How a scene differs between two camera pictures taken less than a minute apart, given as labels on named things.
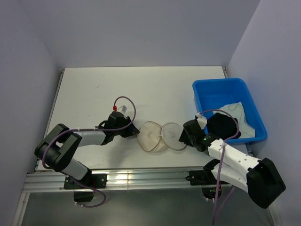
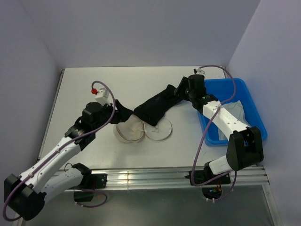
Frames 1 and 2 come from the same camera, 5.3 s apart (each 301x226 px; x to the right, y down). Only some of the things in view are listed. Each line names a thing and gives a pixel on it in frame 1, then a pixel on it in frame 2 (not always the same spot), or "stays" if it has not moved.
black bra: [224, 125] → [153, 110]
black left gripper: [131, 130] → [123, 113]
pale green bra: [247, 131] stays
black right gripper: [184, 138] → [179, 91]
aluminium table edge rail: [167, 179] stays
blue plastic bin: [213, 94] stays
